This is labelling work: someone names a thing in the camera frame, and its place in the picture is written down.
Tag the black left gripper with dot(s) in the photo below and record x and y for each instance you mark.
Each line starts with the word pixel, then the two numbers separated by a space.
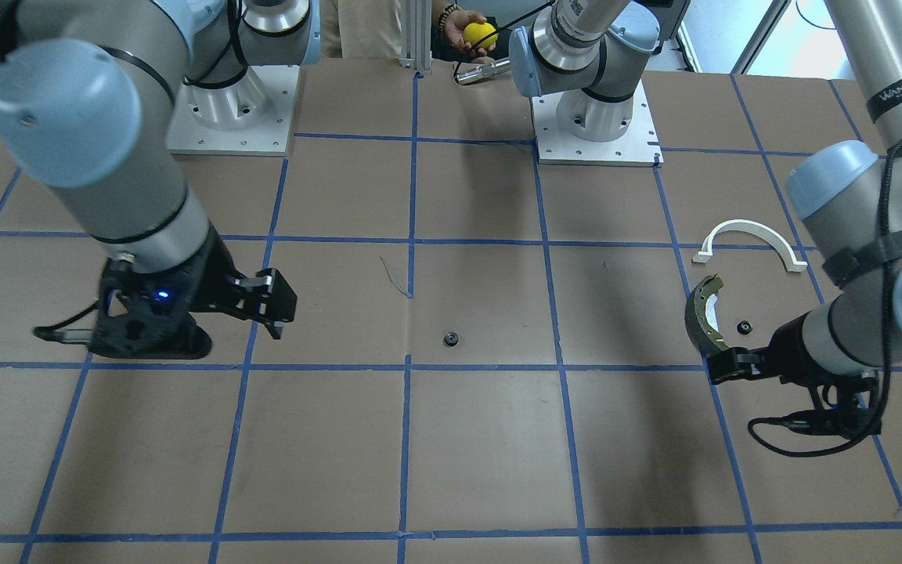
pixel 789 350

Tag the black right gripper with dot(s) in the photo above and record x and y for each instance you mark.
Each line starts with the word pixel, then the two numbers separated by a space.
pixel 211 276

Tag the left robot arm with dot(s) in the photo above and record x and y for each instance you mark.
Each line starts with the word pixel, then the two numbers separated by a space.
pixel 849 198

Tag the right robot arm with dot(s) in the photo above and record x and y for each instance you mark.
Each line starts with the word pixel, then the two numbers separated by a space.
pixel 85 94

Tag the green brake shoe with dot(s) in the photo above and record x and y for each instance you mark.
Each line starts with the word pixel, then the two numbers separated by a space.
pixel 700 316

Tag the person in beige shirt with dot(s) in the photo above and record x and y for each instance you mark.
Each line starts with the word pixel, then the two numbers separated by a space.
pixel 372 30

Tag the silver flashlight tool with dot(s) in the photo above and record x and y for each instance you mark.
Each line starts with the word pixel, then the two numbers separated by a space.
pixel 483 72

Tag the yellow ball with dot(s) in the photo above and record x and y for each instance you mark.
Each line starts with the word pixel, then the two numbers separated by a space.
pixel 481 35

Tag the white curved plastic bracket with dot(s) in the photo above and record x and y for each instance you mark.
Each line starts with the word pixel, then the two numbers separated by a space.
pixel 790 260

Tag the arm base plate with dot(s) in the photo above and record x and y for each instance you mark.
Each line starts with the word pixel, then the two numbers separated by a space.
pixel 250 117
pixel 573 129

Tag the aluminium frame post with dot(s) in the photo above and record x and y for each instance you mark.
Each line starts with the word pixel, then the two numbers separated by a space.
pixel 415 20

